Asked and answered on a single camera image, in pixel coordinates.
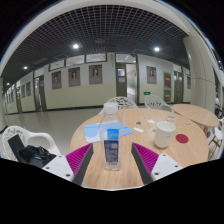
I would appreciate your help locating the black bag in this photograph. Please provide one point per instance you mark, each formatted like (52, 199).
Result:
(33, 155)

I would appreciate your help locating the dark green door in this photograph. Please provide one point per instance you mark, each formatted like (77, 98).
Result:
(121, 80)

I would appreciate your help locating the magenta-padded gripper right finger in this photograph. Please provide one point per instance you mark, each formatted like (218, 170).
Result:
(146, 159)

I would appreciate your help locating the white chair with wooden legs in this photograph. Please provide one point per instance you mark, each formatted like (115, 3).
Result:
(216, 135)

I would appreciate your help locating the light blue paper leaflet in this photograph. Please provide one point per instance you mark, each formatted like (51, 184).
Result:
(91, 131)

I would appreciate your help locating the white plastic armchair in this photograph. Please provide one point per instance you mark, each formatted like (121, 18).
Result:
(36, 138)

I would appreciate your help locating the white ceramic mug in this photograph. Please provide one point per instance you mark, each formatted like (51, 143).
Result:
(164, 135)

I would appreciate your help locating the person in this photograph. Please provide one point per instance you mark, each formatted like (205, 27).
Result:
(217, 100)

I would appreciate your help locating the round wooden side table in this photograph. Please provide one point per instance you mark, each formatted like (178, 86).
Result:
(195, 113)

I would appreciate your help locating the small white paper sticker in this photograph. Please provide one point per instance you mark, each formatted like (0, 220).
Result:
(151, 121)
(170, 118)
(138, 129)
(153, 130)

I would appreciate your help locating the framed wall portraits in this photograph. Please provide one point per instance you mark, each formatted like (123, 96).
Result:
(95, 74)

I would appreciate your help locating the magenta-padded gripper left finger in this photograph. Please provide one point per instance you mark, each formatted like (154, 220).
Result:
(78, 159)

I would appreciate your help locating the round ceiling lights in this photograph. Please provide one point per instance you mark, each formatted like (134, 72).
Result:
(75, 46)

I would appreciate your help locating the small dark triangular sticker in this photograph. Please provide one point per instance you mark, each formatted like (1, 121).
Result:
(138, 123)

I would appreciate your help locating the clear plastic water bottle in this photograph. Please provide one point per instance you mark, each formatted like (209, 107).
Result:
(111, 133)

